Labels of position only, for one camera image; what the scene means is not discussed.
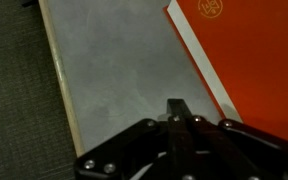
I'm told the grey coffee table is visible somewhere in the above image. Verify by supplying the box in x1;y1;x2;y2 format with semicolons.
38;0;239;155

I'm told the orange book with yellow spine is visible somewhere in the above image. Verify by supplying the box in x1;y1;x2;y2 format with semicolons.
166;0;288;140

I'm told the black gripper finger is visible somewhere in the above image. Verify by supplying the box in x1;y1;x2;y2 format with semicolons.
167;99;184;121

